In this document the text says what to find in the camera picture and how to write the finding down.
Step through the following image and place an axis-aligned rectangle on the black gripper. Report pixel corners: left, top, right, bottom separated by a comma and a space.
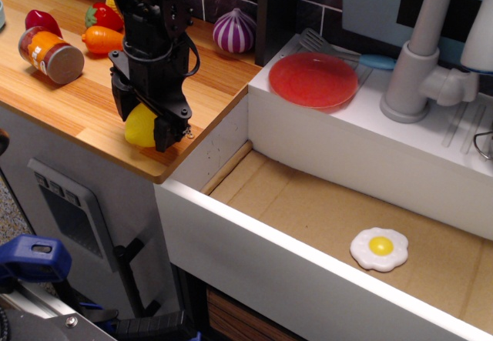
109, 44, 192, 152

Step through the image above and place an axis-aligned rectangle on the yellow toy lemon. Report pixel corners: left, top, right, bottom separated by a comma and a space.
125, 103, 156, 148

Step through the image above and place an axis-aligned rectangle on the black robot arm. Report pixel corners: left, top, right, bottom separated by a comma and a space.
109, 0, 200, 152

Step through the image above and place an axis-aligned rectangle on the red plastic plate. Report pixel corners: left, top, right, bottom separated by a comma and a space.
268, 52, 358, 109

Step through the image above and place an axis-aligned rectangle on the orange toy carrot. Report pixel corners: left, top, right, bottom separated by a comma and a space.
81, 25, 123, 54

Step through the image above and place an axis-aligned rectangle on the red toy strawberry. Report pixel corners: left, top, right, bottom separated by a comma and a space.
85, 2, 124, 31

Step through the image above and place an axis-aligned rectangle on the grey toy oven door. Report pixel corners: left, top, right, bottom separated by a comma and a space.
28, 158, 117, 272

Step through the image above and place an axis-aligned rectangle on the purple striped toy onion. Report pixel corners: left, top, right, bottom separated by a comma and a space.
213, 8, 257, 53

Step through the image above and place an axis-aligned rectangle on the yellow toy corn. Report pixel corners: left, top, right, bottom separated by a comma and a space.
106, 0, 123, 19

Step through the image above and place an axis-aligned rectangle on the orange labelled toy can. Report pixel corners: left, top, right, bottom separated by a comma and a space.
18, 26, 85, 85

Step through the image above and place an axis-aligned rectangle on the red toy pepper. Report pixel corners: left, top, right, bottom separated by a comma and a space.
25, 9, 62, 38

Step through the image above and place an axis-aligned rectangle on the blue clamp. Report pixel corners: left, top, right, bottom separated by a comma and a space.
1, 234, 72, 286

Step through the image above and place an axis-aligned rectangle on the toy fried egg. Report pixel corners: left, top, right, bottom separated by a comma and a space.
350, 227, 408, 272

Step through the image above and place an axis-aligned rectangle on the grey toy faucet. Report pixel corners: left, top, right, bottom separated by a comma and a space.
380, 0, 481, 123

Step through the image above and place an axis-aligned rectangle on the white bottle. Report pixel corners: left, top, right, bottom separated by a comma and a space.
461, 0, 493, 75

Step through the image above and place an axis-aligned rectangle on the black oven door handle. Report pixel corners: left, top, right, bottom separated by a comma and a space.
112, 238, 160, 318

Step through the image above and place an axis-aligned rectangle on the grey spatula blue handle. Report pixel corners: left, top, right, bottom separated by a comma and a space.
300, 28, 397, 70

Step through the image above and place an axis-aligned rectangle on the metal whisk wire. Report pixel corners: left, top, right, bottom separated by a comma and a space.
473, 131, 493, 160

